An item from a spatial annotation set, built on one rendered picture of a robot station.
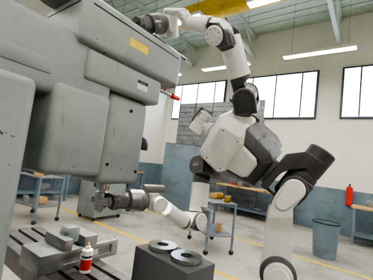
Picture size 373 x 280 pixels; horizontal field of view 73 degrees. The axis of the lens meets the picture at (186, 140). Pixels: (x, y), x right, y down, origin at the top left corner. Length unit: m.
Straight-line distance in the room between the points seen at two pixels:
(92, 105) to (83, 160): 0.17
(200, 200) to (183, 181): 5.73
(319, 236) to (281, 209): 4.34
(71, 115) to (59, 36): 0.22
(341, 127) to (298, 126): 1.14
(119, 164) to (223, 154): 0.46
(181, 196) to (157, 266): 6.28
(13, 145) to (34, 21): 0.34
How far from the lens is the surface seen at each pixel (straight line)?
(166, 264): 0.75
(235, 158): 1.11
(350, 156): 8.14
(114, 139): 0.90
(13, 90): 0.62
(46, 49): 0.80
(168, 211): 1.15
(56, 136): 0.78
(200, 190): 1.27
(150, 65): 1.00
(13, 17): 0.79
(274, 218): 1.13
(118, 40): 0.92
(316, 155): 1.16
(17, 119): 0.62
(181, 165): 6.99
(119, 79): 0.90
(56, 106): 0.78
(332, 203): 8.15
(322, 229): 5.40
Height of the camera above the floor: 1.42
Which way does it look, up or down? 5 degrees up
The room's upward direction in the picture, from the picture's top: 7 degrees clockwise
